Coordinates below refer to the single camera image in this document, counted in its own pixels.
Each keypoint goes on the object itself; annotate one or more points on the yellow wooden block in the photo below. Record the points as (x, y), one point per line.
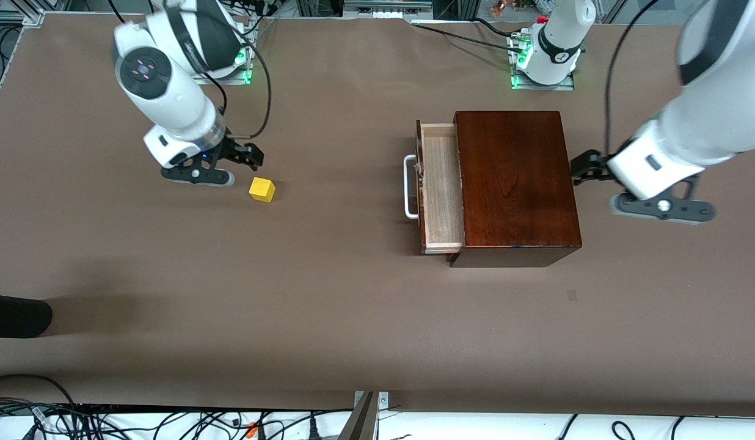
(261, 190)

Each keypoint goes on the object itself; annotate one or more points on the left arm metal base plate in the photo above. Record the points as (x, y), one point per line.
(517, 86)

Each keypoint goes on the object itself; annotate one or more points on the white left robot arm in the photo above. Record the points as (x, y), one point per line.
(707, 122)

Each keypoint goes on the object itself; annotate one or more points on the black ribbed cylinder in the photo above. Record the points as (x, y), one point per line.
(17, 315)

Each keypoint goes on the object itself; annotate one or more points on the grey metal rail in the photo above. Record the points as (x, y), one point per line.
(386, 7)

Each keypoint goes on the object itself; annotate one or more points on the aluminium frame profile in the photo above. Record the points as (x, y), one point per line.
(17, 17)

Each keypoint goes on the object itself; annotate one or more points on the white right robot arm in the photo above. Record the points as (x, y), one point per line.
(170, 98)

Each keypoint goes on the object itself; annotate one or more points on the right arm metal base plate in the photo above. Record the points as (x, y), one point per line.
(246, 76)

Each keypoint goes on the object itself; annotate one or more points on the aluminium profile post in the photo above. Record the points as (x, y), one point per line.
(362, 421)

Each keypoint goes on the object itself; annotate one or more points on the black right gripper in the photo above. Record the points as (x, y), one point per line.
(234, 151)

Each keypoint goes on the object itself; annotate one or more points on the dark wooden cabinet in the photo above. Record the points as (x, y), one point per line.
(518, 183)

